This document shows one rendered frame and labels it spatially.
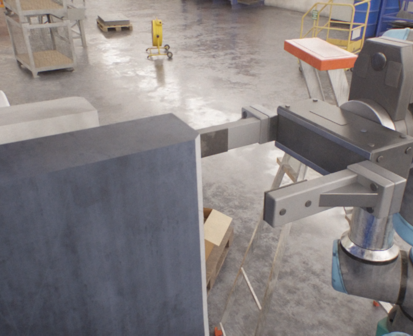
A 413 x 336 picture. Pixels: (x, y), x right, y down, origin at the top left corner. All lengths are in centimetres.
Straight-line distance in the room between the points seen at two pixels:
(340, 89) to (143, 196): 196
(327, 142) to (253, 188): 447
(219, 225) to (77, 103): 316
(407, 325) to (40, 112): 129
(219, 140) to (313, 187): 13
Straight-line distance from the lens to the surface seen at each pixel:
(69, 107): 33
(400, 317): 150
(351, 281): 137
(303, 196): 35
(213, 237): 334
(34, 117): 32
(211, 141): 45
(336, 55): 206
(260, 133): 48
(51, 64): 946
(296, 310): 353
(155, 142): 17
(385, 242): 132
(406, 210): 61
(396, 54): 45
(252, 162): 543
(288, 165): 244
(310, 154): 46
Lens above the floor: 246
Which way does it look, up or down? 28 degrees down
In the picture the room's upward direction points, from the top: 1 degrees counter-clockwise
